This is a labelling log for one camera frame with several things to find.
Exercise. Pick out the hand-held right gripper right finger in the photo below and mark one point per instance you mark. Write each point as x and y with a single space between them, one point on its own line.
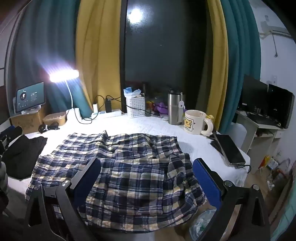
205 180

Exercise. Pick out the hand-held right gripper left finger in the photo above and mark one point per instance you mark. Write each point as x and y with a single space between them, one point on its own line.
89 178

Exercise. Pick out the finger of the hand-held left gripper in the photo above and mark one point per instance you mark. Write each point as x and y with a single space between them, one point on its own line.
12 132

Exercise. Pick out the blue plaid shirt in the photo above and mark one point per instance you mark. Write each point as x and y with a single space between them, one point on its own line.
138 173

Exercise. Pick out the cardboard box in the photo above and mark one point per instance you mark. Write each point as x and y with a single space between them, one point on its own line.
25 121

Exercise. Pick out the black cloth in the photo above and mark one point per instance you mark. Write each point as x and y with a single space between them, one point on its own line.
20 157

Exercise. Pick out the clear tablet stand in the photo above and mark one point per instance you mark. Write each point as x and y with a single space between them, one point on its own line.
32 110

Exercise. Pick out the black smartphone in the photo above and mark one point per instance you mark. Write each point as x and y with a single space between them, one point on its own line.
229 149

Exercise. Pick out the tablet with dark screen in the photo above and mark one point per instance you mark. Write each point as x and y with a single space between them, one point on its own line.
30 96

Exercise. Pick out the clear plastic bag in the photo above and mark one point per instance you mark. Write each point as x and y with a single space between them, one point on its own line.
203 224

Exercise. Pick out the cream cartoon bear mug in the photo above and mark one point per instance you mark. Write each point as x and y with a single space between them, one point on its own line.
194 122

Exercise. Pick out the grey computer desk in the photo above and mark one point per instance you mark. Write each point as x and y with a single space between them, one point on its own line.
247 129

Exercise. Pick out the white power strip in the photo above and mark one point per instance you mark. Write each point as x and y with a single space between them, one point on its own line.
108 114

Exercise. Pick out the white charger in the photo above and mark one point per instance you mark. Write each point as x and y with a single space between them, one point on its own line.
95 107

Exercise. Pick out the black charger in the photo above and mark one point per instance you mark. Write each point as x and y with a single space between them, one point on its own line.
108 105

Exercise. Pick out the white desk lamp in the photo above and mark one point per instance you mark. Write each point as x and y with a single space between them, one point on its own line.
63 75

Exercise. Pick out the stainless steel tumbler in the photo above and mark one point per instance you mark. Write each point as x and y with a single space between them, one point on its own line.
174 109

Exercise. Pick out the white perforated basket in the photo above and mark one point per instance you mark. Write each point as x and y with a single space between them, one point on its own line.
135 109

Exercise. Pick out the purple cloth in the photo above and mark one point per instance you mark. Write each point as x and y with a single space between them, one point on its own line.
160 108

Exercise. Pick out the small red yellow container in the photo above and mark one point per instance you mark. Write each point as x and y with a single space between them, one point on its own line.
150 106

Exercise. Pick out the blue plastic packet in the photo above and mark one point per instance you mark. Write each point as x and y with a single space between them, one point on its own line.
129 92

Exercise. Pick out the teal curtain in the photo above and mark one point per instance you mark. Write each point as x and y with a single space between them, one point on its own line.
240 46
46 34

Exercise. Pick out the yellow curtain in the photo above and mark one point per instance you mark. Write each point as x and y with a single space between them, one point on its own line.
218 58
99 58

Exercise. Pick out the white air conditioner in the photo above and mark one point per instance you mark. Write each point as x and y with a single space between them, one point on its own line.
275 29

